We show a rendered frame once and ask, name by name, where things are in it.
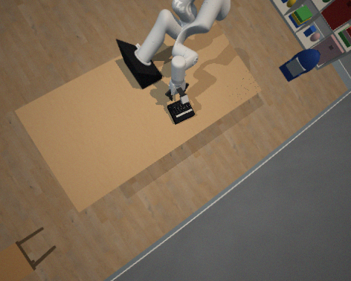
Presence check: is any black lighting desk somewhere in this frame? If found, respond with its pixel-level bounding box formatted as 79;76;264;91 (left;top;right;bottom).
167;100;195;124

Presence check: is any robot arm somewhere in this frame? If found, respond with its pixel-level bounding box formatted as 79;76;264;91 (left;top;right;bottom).
135;0;231;85

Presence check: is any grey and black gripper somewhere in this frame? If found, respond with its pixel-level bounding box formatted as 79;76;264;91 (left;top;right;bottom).
165;78;189;101

